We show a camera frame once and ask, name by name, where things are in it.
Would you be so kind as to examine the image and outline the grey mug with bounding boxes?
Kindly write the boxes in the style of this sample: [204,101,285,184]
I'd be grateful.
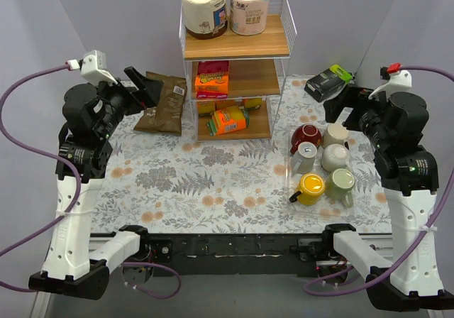
[290,142,318,174]

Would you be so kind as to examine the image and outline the yellow mug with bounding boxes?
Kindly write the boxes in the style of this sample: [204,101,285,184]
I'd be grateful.
[289,173,326,207]

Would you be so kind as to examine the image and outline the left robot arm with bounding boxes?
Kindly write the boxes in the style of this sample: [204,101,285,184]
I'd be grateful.
[28,67,164,300]

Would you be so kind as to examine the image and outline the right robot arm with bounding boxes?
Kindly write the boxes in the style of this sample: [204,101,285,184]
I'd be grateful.
[321,86,453,312]

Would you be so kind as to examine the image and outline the cream mug upside down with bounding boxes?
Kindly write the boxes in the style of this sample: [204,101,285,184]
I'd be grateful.
[322,124,350,148]

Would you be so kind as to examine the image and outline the white speckled mug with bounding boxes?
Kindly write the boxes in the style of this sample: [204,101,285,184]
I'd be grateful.
[321,143,353,172]

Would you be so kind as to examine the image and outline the dark red mug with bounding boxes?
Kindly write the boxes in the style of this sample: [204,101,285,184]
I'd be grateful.
[290,124,322,155]

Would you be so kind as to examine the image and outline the pale green mug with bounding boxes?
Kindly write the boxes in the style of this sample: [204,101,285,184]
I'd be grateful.
[325,168,355,208]

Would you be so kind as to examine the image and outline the black green box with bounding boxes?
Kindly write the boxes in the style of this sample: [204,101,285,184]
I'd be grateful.
[304,64,354,103]

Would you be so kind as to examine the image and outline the brown coffee bag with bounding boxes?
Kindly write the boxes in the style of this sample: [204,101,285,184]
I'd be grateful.
[133,71,187,136]

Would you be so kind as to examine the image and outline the orange red sponge pack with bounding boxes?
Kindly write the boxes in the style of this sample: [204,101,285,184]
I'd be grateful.
[194,60,230,99]

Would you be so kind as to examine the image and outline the orange yellow green sponge pack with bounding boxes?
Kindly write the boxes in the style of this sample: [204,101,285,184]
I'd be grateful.
[206,106,250,136]

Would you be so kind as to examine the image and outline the floral table mat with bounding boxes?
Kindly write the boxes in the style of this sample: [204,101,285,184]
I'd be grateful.
[92,76,391,234]

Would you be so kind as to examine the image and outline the clear acrylic tray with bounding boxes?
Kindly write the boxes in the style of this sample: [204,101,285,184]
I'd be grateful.
[287,124,356,216]

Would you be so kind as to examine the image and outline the beige wrapped toilet paper roll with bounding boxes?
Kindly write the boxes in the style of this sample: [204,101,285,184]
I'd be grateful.
[182,0,228,40]

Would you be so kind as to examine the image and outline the white wrapped toilet paper roll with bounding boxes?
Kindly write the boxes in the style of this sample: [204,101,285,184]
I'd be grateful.
[230,0,270,36]

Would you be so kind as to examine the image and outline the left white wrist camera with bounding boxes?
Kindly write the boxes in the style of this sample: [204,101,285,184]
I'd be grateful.
[81,50,118,87]

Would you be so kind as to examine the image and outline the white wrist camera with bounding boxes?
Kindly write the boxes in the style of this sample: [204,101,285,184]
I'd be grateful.
[81,50,118,87]
[368,63,412,99]

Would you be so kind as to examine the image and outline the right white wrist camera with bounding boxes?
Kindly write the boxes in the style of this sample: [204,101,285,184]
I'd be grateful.
[368,63,412,99]

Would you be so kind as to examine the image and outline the wire and wood shelf rack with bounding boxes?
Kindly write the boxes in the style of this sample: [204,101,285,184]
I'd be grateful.
[178,0,298,143]

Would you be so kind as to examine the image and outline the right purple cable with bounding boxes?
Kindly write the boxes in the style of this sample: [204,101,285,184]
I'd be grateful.
[303,65,454,297]

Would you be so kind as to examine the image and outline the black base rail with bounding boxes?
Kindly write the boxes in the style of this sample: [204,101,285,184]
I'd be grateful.
[127,233,350,278]

